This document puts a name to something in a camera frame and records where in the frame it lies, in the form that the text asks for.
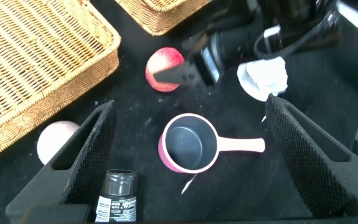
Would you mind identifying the pale purple egg-shaped ball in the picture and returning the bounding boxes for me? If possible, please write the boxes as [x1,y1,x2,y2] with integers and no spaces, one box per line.
[36,120,81,166]

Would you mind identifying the wicker basket with brown handles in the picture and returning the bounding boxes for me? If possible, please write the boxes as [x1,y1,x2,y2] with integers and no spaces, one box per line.
[113,0,213,37]

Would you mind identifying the pink saucepan with dark inside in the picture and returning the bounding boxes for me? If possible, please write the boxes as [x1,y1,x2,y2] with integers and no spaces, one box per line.
[158,113,266,174]

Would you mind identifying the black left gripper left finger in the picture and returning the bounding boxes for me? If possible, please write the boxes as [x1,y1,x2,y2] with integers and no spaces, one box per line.
[5,99,118,223]

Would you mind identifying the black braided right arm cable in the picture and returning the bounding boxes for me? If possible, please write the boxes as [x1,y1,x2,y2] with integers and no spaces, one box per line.
[254,12,341,60]

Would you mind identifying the large wicker basket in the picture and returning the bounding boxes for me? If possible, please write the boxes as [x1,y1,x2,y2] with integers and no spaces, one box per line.
[0,0,122,167]

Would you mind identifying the black tablecloth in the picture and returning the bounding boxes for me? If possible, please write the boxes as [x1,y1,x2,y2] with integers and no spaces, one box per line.
[0,0,358,224]

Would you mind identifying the red peach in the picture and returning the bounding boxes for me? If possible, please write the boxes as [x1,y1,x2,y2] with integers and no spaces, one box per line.
[144,47,185,93]

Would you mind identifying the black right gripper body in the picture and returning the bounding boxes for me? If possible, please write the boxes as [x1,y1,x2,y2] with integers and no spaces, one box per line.
[191,26,260,86]

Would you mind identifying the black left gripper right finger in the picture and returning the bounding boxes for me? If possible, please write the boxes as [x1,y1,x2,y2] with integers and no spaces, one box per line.
[265,93,358,218]

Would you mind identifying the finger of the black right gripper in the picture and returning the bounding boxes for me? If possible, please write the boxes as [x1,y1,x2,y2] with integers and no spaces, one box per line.
[153,60,198,86]

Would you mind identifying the long white paper sliver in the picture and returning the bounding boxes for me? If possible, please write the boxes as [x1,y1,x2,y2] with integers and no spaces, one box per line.
[181,173,198,195]

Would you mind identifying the black tube with printed label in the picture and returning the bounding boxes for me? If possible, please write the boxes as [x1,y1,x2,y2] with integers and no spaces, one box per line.
[94,169,138,223]

